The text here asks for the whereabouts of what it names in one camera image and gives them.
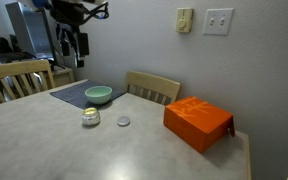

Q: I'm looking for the silver glass jar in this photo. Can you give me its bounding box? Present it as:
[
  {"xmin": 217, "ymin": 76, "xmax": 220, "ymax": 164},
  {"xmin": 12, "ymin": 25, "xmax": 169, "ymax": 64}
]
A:
[{"xmin": 81, "ymin": 106, "xmax": 102, "ymax": 128}]

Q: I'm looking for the small wooden side table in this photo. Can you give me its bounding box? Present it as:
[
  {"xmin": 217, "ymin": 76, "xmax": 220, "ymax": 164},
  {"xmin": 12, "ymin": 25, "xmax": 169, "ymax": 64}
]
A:
[{"xmin": 44, "ymin": 65, "xmax": 76, "ymax": 89}]

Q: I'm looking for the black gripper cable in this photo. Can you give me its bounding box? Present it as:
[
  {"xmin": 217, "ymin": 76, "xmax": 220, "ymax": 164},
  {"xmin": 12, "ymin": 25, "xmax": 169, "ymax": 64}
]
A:
[{"xmin": 82, "ymin": 1, "xmax": 110, "ymax": 22}]

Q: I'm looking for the round silver jar lid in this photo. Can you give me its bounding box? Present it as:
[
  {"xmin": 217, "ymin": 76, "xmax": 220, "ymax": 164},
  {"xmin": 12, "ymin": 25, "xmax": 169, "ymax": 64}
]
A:
[{"xmin": 116, "ymin": 116, "xmax": 131, "ymax": 128}]

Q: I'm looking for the light wooden slatted chair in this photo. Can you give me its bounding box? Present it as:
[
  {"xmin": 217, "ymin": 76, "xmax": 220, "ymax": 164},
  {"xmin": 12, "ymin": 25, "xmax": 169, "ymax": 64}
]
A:
[{"xmin": 124, "ymin": 70, "xmax": 182, "ymax": 107}]

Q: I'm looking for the white double light switch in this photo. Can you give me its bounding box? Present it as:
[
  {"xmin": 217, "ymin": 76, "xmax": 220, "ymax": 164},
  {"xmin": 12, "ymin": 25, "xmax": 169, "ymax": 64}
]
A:
[{"xmin": 202, "ymin": 7, "xmax": 235, "ymax": 37}]

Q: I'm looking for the orange cardboard box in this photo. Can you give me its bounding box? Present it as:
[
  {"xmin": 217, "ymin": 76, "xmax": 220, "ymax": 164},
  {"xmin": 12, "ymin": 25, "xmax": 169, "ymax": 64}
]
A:
[{"xmin": 163, "ymin": 95, "xmax": 236, "ymax": 154}]

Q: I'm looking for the mint green bowl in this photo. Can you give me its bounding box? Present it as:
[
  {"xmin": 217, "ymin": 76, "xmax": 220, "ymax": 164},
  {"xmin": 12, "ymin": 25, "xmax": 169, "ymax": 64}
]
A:
[{"xmin": 84, "ymin": 85, "xmax": 113, "ymax": 105}]

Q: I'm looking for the beige wall thermostat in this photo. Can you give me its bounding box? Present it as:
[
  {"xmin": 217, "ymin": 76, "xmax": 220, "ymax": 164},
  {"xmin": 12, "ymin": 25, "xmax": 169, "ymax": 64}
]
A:
[{"xmin": 175, "ymin": 7, "xmax": 195, "ymax": 34}]

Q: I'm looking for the wooden chair with cushion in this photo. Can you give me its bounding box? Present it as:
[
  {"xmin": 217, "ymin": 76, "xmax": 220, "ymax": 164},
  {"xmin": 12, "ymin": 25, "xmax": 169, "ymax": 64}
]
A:
[{"xmin": 0, "ymin": 59, "xmax": 57, "ymax": 104}]

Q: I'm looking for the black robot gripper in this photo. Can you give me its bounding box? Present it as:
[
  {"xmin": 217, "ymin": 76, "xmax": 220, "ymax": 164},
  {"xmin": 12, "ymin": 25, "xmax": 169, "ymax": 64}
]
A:
[{"xmin": 50, "ymin": 0, "xmax": 91, "ymax": 69}]

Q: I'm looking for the dark grey cloth placemat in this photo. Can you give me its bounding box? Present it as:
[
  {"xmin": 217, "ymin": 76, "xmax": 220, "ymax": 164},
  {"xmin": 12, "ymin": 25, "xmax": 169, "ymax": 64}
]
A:
[{"xmin": 49, "ymin": 79, "xmax": 127, "ymax": 110}]

